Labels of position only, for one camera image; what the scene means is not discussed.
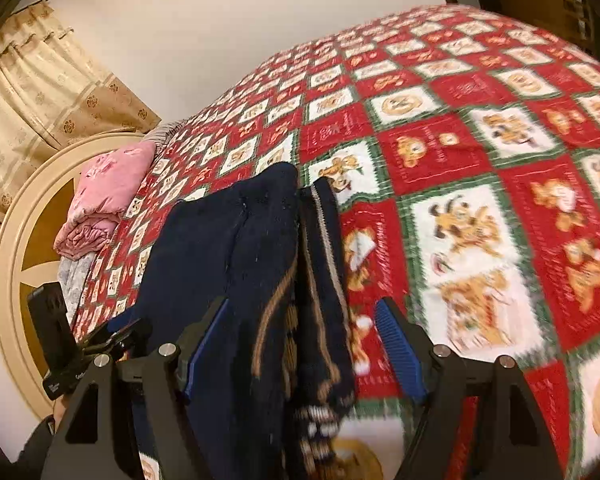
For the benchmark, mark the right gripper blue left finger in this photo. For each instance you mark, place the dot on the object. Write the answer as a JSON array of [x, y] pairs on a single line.
[[192, 342]]

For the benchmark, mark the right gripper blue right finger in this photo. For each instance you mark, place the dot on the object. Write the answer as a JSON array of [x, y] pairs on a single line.
[[407, 347]]

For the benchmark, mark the navy patterned knit sweater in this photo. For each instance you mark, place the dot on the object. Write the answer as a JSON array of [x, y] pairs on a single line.
[[276, 377]]

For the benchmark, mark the dark left sleeve forearm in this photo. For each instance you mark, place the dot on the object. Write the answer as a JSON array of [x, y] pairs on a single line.
[[32, 457]]

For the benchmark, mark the person left hand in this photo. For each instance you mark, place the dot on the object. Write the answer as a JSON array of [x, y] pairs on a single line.
[[59, 408]]

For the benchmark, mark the grey floral pillow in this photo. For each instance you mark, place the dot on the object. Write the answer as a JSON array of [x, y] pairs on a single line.
[[72, 275]]

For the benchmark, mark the cream round wooden headboard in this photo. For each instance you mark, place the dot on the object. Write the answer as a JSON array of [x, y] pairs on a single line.
[[28, 259]]

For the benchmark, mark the pink folded quilt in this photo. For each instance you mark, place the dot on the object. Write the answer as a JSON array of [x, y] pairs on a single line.
[[107, 185]]

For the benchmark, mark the red checkered bear bedspread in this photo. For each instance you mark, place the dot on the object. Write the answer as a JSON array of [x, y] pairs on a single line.
[[463, 148]]

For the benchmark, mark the beige patterned curtain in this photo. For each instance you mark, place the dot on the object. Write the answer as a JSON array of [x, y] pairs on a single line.
[[53, 94]]

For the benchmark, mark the wooden chair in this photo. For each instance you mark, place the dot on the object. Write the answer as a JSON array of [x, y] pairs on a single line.
[[578, 24]]

